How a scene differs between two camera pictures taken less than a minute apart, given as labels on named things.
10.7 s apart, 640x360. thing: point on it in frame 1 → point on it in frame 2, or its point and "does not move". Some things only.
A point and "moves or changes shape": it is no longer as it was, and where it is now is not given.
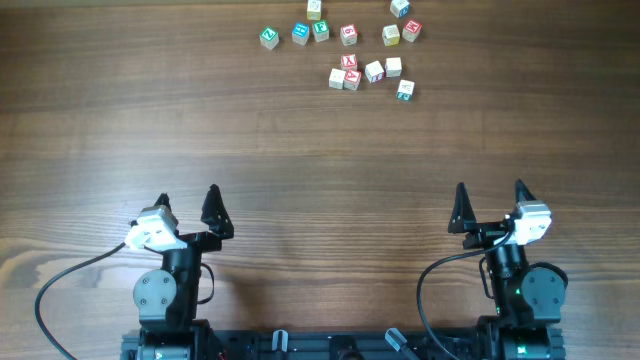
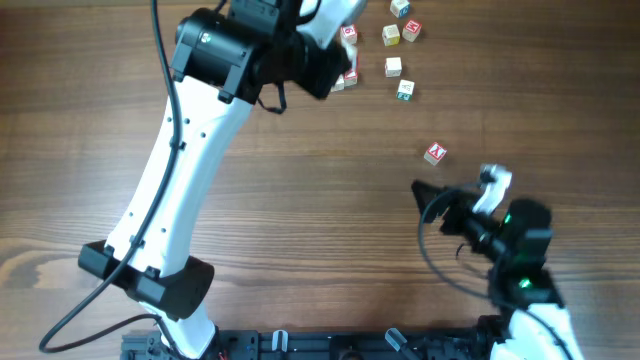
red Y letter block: [349, 62] moves or changes shape
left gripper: [198, 240] → [326, 68]
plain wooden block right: [393, 66] does not move
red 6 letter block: [348, 35] does not move
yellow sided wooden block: [391, 35] does not move
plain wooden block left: [336, 78] does not move
